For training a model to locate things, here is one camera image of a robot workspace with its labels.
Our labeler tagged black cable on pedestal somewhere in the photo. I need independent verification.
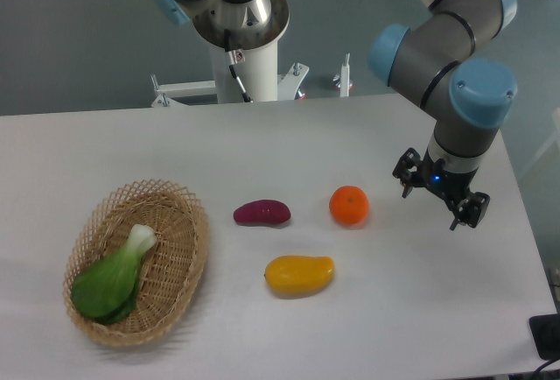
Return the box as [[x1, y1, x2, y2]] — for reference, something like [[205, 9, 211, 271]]
[[222, 28, 254, 103]]

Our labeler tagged purple sweet potato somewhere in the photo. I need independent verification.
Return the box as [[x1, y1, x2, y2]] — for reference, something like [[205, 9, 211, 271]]
[[233, 199, 291, 226]]

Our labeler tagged orange fruit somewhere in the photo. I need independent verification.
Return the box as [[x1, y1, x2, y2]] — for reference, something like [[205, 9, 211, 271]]
[[329, 186, 369, 226]]

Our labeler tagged yellow mango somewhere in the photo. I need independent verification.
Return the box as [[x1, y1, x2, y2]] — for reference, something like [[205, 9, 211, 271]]
[[263, 255, 336, 297]]

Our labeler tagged black device at table edge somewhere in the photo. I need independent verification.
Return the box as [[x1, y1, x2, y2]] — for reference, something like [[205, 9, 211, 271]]
[[528, 313, 559, 360]]

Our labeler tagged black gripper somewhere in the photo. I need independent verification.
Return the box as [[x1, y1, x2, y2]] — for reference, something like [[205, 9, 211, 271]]
[[392, 148, 490, 230]]

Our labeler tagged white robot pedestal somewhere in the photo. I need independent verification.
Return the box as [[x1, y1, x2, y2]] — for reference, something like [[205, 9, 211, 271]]
[[150, 0, 354, 108]]

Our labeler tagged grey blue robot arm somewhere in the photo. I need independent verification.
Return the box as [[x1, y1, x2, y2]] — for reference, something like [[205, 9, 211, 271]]
[[154, 0, 517, 228]]

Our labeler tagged green bok choy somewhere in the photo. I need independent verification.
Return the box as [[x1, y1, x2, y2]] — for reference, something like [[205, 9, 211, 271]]
[[70, 224, 157, 325]]

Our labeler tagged woven wicker basket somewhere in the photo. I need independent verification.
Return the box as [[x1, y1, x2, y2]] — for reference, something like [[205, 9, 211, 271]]
[[62, 179, 209, 347]]

